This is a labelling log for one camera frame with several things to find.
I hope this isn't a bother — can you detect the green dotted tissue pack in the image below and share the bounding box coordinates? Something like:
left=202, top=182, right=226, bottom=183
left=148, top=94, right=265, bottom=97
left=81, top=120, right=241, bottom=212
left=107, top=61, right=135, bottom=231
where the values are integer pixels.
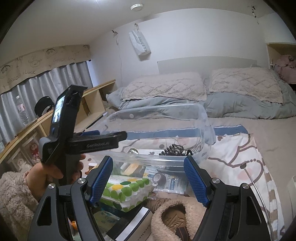
left=100, top=175, right=157, bottom=212

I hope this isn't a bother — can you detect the grey window curtain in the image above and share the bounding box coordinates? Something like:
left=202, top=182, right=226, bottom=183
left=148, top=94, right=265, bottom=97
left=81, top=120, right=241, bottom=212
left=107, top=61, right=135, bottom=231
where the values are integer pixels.
left=0, top=62, right=93, bottom=144

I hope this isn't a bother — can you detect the brown bandage tape roll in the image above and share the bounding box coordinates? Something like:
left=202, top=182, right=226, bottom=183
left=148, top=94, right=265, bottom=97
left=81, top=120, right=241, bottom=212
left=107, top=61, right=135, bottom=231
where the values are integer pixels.
left=152, top=173, right=166, bottom=185

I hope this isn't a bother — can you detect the blue wet wipes pack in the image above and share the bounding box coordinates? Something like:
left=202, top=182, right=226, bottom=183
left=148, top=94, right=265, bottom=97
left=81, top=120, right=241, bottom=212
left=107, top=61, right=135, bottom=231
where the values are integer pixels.
left=93, top=210, right=120, bottom=233

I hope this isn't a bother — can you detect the left beige pillow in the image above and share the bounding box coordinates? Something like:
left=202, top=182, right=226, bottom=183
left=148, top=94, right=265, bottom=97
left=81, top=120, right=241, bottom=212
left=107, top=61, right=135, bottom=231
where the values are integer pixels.
left=121, top=72, right=207, bottom=101

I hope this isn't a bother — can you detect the black feather duster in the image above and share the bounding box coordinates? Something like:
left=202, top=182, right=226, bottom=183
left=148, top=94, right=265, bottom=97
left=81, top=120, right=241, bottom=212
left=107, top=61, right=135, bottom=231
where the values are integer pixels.
left=159, top=144, right=193, bottom=156

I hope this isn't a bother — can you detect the black white Chanel box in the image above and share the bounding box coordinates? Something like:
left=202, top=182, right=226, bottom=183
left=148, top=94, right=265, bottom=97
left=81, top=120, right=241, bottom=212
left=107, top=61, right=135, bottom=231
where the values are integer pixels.
left=104, top=206, right=153, bottom=241

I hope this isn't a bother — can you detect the person left hand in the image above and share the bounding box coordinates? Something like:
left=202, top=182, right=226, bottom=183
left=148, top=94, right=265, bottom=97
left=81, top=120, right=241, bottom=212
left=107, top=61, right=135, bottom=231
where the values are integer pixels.
left=26, top=162, right=63, bottom=201

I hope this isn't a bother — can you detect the beige fluffy sleeve forearm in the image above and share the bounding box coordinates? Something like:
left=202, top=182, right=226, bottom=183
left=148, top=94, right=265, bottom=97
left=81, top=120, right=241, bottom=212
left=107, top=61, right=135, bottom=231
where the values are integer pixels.
left=1, top=171, right=38, bottom=240

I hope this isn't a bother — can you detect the right beige pillow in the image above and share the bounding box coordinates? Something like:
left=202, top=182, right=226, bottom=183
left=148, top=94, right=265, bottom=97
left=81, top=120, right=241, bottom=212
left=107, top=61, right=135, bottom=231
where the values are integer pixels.
left=209, top=67, right=283, bottom=104

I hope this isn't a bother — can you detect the plastic water bottle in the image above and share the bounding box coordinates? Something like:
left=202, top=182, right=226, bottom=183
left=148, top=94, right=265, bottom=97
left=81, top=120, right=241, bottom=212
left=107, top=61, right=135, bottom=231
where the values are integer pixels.
left=16, top=95, right=30, bottom=126

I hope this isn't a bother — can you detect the beige pillow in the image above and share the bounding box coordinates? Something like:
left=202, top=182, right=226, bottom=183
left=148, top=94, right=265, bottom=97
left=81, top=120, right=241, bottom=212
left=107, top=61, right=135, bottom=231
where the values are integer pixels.
left=121, top=72, right=207, bottom=101
left=209, top=67, right=283, bottom=104

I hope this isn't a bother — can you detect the clear plastic storage bin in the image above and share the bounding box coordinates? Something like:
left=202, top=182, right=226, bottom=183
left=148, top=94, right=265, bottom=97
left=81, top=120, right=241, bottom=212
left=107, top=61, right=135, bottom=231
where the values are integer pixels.
left=83, top=103, right=216, bottom=172

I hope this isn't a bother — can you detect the white hanging paper bag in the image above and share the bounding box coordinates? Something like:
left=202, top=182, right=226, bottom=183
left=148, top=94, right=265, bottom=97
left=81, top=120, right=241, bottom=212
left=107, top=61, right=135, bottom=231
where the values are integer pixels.
left=129, top=29, right=151, bottom=61

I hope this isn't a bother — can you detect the wooden bedside shelf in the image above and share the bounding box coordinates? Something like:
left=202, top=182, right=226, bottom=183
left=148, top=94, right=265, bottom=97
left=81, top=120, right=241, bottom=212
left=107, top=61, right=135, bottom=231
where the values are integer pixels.
left=1, top=80, right=115, bottom=171

